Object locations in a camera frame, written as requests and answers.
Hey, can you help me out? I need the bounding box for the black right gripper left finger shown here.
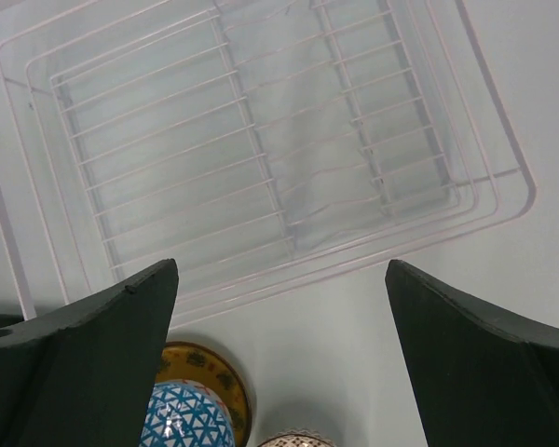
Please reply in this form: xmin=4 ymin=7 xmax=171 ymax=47
xmin=0 ymin=259 xmax=179 ymax=446

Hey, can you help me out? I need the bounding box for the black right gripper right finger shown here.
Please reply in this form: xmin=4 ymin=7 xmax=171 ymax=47
xmin=385 ymin=260 xmax=559 ymax=446

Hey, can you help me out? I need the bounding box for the brown lattice pattern bowl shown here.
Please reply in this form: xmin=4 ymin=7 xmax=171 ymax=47
xmin=258 ymin=429 xmax=336 ymax=447

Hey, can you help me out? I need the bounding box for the blue triangle pattern bowl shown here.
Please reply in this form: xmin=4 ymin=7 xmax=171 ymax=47
xmin=139 ymin=382 xmax=236 ymax=447

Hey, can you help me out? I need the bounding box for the yellow round saucer plate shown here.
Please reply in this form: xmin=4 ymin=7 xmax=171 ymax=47
xmin=156 ymin=341 xmax=253 ymax=446

